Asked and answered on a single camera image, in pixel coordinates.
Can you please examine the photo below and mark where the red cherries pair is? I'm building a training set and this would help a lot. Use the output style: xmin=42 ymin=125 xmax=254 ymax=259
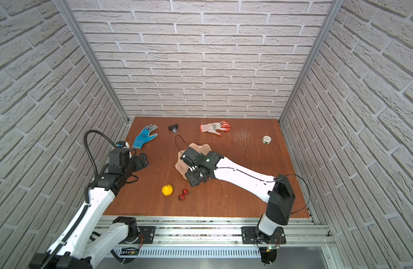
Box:
xmin=178 ymin=189 xmax=189 ymax=201

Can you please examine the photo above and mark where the yellow lemon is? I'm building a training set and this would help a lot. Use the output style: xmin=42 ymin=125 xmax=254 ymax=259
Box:
xmin=161 ymin=184 xmax=174 ymax=196

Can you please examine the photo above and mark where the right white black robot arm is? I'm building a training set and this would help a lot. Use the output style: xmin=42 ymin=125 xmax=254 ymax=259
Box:
xmin=176 ymin=146 xmax=296 ymax=244

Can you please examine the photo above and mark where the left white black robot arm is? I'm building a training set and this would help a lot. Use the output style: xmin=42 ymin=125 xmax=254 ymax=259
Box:
xmin=29 ymin=148 xmax=149 ymax=269

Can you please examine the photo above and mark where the pink wavy fruit bowl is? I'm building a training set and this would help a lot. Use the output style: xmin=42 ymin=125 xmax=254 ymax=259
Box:
xmin=175 ymin=143 xmax=212 ymax=180

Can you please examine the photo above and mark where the blue grey work glove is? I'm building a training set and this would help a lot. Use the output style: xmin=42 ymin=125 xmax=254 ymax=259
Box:
xmin=132 ymin=124 xmax=158 ymax=149

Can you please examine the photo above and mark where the white red work glove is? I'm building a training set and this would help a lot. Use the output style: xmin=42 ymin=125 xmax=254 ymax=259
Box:
xmin=200 ymin=121 xmax=231 ymax=136

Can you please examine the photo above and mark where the black clear relay module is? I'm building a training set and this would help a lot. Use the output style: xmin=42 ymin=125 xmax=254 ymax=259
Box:
xmin=168 ymin=124 xmax=179 ymax=134

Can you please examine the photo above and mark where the white tape roll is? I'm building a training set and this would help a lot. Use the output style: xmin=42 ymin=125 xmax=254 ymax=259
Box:
xmin=262 ymin=136 xmax=271 ymax=145

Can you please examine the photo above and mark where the right thin black cable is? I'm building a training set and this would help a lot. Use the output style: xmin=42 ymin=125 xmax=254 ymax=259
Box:
xmin=174 ymin=134 xmax=310 ymax=215

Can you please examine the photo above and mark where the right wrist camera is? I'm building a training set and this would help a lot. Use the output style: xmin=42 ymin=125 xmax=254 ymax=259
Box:
xmin=180 ymin=148 xmax=201 ymax=170

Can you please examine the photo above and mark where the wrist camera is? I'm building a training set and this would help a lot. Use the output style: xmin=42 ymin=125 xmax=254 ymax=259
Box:
xmin=180 ymin=148 xmax=201 ymax=170
xmin=116 ymin=141 xmax=130 ymax=149

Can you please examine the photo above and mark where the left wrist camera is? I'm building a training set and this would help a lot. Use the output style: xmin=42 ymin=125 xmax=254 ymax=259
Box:
xmin=116 ymin=141 xmax=130 ymax=149

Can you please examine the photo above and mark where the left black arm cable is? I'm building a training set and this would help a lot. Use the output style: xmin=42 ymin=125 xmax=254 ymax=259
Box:
xmin=38 ymin=129 xmax=118 ymax=269

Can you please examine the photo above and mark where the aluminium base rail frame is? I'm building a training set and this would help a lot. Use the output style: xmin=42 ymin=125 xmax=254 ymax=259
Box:
xmin=45 ymin=215 xmax=338 ymax=269

